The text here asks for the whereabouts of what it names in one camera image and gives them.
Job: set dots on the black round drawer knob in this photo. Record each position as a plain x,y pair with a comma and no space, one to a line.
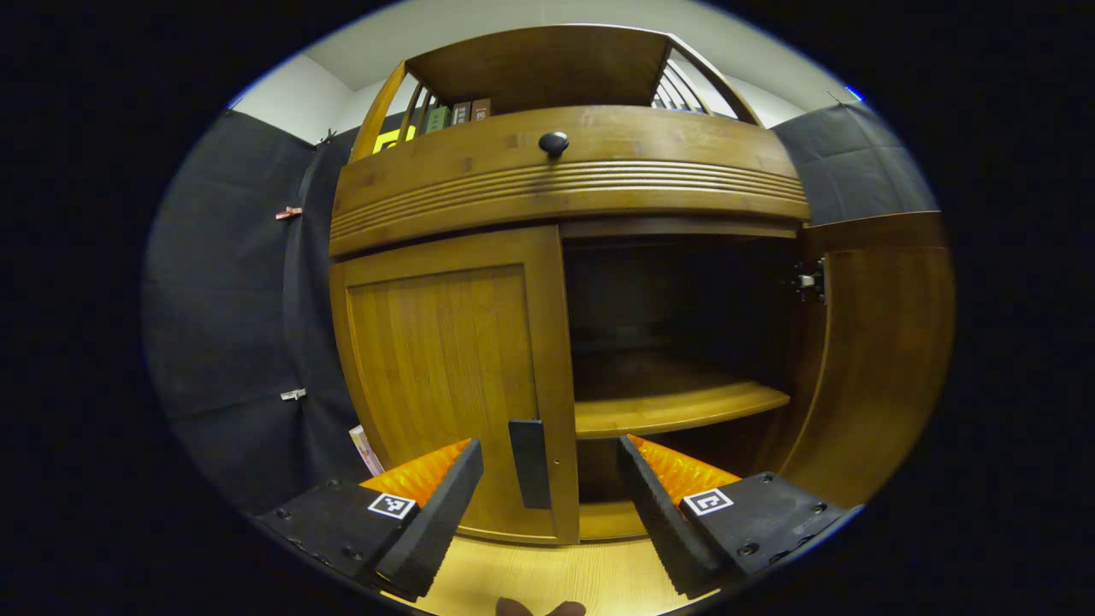
553,144

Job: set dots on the wooden cabinet drawer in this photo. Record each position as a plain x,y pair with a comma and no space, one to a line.
650,162

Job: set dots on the silver clip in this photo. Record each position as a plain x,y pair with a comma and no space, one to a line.
292,394

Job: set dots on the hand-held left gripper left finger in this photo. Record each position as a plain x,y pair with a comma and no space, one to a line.
436,522

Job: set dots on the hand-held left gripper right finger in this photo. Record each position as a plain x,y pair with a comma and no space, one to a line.
659,518

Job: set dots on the wooden double-door shoe cabinet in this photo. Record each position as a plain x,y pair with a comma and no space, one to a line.
547,68

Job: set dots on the black backdrop cloth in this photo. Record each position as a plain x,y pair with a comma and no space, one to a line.
222,299

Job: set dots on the red clip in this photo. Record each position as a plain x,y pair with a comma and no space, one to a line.
289,213

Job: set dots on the wooden shoe cabinet door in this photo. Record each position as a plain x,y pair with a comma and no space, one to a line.
881,368
436,368

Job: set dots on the metal door hinge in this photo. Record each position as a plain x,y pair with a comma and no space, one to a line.
808,281

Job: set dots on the dark grey book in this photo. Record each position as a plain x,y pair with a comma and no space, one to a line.
461,113

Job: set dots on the wooden inner shelf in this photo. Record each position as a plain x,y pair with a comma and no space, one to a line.
676,411

